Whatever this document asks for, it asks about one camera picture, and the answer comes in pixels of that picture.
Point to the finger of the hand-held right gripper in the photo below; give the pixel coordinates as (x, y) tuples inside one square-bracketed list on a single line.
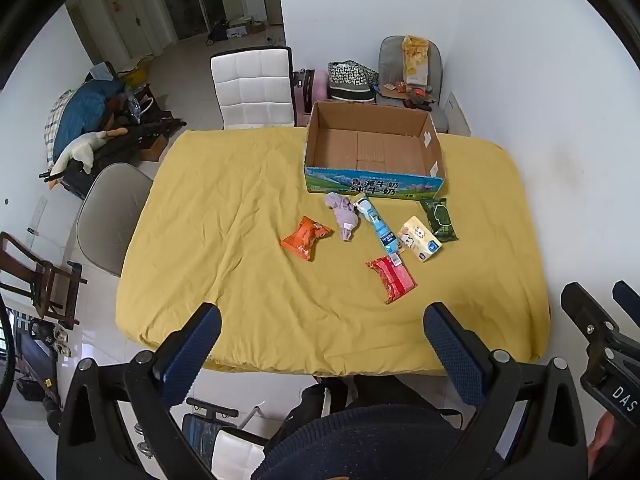
[(582, 310), (629, 297)]

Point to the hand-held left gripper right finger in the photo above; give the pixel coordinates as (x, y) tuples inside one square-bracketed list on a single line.
[(455, 355)]

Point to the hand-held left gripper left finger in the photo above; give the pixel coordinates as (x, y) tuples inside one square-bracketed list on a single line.
[(192, 355)]

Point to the red snack packet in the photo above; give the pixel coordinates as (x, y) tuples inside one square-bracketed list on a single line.
[(392, 277)]

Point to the yellow tissue pack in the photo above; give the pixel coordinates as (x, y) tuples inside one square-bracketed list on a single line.
[(420, 240)]

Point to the green wipes pack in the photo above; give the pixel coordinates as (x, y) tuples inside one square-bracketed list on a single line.
[(440, 220)]

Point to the blue tube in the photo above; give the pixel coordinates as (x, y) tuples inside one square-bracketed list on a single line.
[(382, 230)]

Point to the orange snack packet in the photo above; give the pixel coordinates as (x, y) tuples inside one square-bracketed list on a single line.
[(305, 237)]

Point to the printed cardboard box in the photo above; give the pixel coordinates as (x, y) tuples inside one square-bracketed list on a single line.
[(380, 147)]

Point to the person's right hand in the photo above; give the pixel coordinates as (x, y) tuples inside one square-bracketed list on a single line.
[(602, 440)]

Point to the yellow tablecloth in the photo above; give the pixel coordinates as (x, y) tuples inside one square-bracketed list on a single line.
[(225, 235)]

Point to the person's dark knit clothing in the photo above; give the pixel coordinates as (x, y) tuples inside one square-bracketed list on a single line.
[(360, 440)]

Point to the black wheeled equipment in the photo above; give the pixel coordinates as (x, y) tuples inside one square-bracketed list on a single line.
[(37, 360)]

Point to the beige chair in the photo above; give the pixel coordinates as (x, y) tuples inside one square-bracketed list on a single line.
[(110, 215)]

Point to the dark wooden chair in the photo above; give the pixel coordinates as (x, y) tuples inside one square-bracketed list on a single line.
[(45, 280)]

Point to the small brown box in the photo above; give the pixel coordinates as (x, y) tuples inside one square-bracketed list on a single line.
[(154, 147)]

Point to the white goose plush toy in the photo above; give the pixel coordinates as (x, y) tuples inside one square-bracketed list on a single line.
[(75, 152)]

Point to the black tool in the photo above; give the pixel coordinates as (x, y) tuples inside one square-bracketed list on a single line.
[(419, 105)]

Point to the clear plastic bottle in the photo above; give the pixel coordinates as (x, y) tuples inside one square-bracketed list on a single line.
[(134, 105)]

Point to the blue striped bundle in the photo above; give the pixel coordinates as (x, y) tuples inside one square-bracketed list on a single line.
[(80, 110)]

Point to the white padded chair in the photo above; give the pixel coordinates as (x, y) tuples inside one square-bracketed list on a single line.
[(250, 90)]

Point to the plaid cloth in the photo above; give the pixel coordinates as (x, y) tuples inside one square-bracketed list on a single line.
[(54, 120)]

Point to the pink suitcase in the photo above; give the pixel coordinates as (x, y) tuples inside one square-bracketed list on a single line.
[(312, 95)]

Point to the yellow snack box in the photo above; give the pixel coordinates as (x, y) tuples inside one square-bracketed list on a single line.
[(415, 62)]

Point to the black white patterned bag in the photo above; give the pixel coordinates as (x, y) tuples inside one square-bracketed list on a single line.
[(350, 77)]

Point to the grey cushioned chair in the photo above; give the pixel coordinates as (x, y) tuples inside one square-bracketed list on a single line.
[(387, 60)]

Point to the beige door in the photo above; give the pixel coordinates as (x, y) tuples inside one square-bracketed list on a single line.
[(125, 15)]

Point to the sliding glass door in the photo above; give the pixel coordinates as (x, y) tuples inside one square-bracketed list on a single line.
[(185, 0)]

